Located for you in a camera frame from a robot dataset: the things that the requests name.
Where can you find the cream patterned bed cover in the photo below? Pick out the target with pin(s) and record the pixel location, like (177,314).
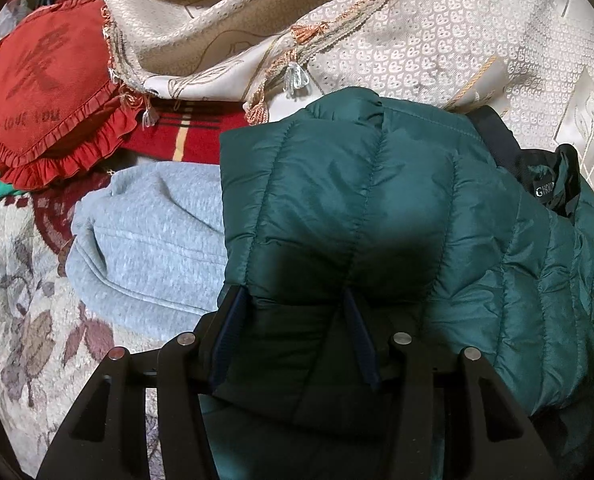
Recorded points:
(477,60)

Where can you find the beige tasseled cloth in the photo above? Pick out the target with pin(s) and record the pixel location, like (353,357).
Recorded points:
(202,35)

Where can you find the red ruffled heart pillow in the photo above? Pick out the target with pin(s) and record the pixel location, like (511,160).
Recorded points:
(42,85)

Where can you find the red plaid blanket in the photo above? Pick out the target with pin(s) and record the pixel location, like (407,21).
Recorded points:
(197,130)

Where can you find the green quilted puffer jacket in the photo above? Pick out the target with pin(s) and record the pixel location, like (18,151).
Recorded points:
(377,210)

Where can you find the grey sweatshirt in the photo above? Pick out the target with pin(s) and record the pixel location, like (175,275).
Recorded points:
(152,250)

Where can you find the floral blanket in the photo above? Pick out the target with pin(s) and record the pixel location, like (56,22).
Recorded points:
(27,285)

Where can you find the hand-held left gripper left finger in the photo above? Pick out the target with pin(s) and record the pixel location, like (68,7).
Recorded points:
(229,330)

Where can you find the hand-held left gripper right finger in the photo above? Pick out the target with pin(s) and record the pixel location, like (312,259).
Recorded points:
(361,335)

